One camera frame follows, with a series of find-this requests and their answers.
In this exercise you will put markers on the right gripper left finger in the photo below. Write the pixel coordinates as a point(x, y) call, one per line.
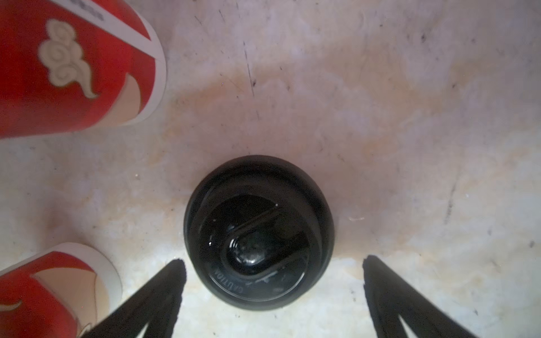
point(152, 311)

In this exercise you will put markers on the red paper cup front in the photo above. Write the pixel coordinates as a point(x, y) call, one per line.
point(68, 66)

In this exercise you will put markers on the black lid front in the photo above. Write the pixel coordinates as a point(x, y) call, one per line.
point(259, 232)

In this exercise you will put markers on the red paper cup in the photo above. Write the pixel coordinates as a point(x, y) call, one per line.
point(68, 66)
point(64, 291)

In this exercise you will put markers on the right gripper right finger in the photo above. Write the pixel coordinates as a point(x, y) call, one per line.
point(394, 303)

